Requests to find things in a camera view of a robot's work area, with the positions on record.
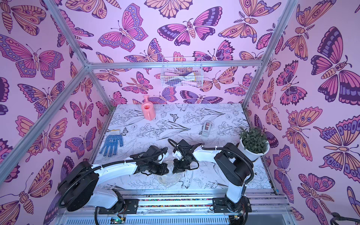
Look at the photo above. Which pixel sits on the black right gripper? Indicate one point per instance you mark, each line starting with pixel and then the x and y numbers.
pixel 181 162

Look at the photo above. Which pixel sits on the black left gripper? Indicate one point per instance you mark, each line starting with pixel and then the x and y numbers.
pixel 163 166

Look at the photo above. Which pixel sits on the clear bubble wrap sheet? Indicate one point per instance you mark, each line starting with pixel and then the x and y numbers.
pixel 172 180

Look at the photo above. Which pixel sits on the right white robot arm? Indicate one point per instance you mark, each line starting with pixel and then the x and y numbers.
pixel 236 167

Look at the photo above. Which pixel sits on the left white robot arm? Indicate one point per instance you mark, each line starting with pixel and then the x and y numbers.
pixel 79 188

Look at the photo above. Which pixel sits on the blue dotted work glove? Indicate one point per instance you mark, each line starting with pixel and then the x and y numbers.
pixel 111 144

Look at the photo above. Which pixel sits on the tape dispenser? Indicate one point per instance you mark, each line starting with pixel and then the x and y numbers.
pixel 206 128

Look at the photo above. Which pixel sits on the pink plastic watering can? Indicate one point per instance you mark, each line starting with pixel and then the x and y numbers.
pixel 148 109

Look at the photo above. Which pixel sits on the green potted plant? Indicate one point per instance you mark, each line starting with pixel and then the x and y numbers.
pixel 253 142

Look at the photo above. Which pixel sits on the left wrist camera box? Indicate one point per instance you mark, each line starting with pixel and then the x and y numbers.
pixel 155 154

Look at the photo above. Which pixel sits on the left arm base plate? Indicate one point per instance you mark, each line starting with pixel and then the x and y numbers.
pixel 126 206

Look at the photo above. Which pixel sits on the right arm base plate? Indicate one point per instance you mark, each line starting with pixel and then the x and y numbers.
pixel 229 205

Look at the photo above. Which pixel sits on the white wire wall basket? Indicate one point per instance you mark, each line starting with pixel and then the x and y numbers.
pixel 182 71

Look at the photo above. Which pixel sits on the aluminium frame post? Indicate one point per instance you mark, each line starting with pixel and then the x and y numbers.
pixel 61 22

